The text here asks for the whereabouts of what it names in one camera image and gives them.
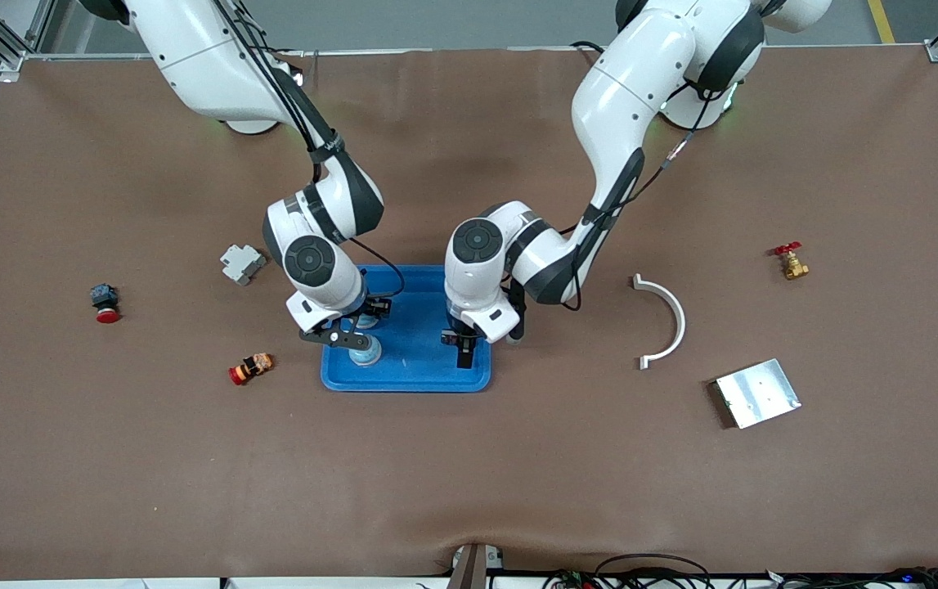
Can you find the square silver metal plate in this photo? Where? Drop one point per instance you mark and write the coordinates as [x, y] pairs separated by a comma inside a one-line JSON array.
[[759, 394]]

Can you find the red orange black switch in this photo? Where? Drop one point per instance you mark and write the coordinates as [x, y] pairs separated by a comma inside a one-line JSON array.
[[252, 368]]

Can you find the white grey plastic clip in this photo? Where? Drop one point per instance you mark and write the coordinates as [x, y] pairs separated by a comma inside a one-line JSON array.
[[241, 264]]

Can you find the light blue dome bell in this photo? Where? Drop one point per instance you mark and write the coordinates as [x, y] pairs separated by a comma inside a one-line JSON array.
[[366, 357], [365, 321]]

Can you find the white curved plastic bracket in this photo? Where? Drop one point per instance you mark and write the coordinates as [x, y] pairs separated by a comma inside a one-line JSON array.
[[679, 323]]

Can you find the brown table cover mat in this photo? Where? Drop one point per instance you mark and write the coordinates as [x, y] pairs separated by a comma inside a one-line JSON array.
[[468, 474]]

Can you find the blue plastic tray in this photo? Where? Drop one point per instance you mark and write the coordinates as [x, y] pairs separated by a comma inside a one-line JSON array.
[[415, 360]]

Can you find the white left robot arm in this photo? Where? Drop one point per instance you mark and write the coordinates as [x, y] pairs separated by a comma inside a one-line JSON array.
[[624, 98]]

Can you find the red black push button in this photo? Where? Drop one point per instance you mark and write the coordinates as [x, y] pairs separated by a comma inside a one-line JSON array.
[[105, 298]]

